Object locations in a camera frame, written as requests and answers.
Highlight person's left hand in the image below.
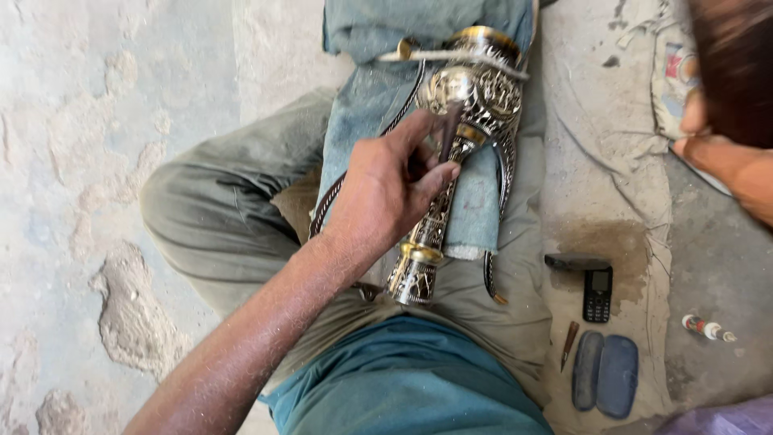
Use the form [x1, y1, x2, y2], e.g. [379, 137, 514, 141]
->
[322, 109, 462, 262]

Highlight person's right hand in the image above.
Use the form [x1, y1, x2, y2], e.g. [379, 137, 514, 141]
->
[673, 87, 752, 185]

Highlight brown wooden mallet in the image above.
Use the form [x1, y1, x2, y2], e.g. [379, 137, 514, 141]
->
[687, 0, 773, 149]

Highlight dark metal chisel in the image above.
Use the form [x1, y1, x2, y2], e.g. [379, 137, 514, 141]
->
[437, 99, 466, 165]

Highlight printed white sack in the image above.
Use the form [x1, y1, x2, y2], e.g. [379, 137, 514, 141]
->
[650, 0, 734, 197]

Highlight grey sack floor mat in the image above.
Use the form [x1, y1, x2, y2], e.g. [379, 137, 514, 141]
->
[536, 0, 676, 435]

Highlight black stone block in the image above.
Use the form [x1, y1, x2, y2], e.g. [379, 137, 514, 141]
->
[544, 253, 612, 272]

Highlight black mobile phone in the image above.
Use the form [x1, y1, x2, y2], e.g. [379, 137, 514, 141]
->
[582, 266, 614, 324]

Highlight small glue tube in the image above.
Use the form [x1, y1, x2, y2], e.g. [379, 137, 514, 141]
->
[682, 313, 738, 344]

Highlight ornate silver metal vase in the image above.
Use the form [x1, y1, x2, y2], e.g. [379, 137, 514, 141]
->
[385, 26, 525, 307]

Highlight small brown chisel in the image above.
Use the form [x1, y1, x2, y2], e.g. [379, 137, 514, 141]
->
[560, 320, 580, 373]

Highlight open blue glasses case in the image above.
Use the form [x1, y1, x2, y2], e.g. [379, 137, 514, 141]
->
[571, 330, 640, 421]

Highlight purple cloth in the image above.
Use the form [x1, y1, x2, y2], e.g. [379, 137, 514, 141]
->
[657, 394, 773, 435]

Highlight blue denim cloth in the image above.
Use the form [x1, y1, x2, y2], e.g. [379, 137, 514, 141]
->
[314, 0, 539, 262]

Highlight person's teal shirt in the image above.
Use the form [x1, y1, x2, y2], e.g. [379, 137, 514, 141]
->
[260, 316, 554, 435]

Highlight person's grey trousers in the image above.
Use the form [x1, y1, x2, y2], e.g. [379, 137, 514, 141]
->
[139, 87, 554, 407]

